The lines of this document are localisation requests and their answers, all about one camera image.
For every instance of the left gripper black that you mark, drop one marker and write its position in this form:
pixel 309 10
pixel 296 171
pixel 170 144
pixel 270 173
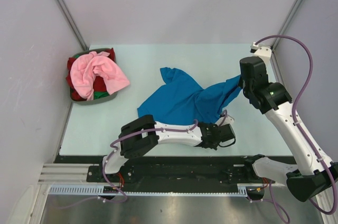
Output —
pixel 214 146

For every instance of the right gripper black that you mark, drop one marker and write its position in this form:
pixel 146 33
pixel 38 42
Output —
pixel 240 83

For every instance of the blue t shirt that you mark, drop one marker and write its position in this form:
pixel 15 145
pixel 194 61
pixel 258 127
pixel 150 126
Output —
pixel 181 99

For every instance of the grey plastic basket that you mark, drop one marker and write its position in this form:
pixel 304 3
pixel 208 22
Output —
pixel 97 101

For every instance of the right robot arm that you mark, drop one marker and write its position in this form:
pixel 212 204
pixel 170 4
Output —
pixel 314 171

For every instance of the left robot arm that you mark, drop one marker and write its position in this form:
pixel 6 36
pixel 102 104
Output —
pixel 140 136

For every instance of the red t shirt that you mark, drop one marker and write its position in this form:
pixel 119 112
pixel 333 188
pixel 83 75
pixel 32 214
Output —
pixel 99 86

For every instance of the pink t shirt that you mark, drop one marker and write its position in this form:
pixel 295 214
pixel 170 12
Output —
pixel 116 79

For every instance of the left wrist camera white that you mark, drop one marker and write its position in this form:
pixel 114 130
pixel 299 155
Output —
pixel 228 118

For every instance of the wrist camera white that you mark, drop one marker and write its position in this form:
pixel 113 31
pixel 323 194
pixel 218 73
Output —
pixel 262 51
pixel 228 118

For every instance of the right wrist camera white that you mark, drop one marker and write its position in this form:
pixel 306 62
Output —
pixel 262 51

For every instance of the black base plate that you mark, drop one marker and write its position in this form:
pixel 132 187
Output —
pixel 191 172

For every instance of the white cable duct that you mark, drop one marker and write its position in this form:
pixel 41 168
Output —
pixel 235 190

